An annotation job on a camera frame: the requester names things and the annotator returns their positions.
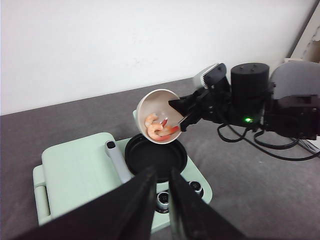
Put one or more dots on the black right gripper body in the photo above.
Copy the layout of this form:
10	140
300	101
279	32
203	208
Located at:
238	101

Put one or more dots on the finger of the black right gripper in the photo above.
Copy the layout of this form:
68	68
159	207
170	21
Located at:
189	119
186	106

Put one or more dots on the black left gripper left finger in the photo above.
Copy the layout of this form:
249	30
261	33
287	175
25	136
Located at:
125	213

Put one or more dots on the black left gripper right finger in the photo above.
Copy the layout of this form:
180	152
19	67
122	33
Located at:
193	219

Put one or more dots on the beige ribbed bowl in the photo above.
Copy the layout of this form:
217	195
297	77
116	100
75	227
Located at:
156	102

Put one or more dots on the mint green sandwich maker lid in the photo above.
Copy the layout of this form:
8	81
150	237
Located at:
81	170

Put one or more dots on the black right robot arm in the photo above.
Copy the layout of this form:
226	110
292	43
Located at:
285	101

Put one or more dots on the pink cooked shrimp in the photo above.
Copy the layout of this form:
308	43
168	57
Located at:
152	126
167	130

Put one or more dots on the left silver control knob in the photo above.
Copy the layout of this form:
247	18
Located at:
162	202

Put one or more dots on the silver control knob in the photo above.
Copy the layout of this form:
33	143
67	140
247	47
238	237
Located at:
197	187
162	202

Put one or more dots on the right silver control knob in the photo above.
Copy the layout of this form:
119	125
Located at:
197	187

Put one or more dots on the black round frying pan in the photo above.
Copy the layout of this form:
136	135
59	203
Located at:
140	153

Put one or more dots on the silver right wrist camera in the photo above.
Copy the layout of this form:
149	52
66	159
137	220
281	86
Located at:
210	76

